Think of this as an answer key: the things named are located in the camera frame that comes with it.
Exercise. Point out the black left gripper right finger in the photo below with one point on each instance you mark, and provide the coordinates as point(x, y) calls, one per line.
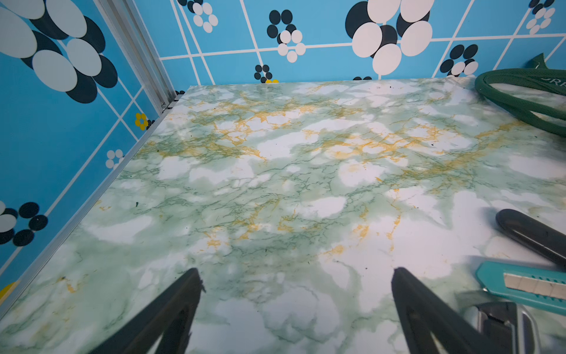
point(426, 319)

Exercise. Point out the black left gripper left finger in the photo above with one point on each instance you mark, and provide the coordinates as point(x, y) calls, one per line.
point(166, 322)

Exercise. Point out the silver black utility knife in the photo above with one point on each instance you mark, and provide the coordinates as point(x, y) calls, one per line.
point(508, 324)

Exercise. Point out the teal utility knife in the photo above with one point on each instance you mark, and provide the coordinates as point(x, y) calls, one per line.
point(535, 287)

